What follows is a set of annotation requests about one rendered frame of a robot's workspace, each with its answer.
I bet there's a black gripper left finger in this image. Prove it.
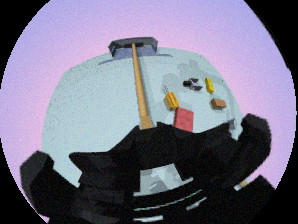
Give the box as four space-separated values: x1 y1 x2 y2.
68 125 141 193

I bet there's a tan rectangular block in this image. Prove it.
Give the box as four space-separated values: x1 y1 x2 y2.
210 97 226 109

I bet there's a yellow rectangular block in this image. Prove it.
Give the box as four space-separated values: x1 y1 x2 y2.
205 77 214 93

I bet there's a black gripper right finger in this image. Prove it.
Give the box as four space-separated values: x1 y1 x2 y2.
173 123 230 181

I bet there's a red rectangular block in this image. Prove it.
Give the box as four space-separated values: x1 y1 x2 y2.
173 107 194 132

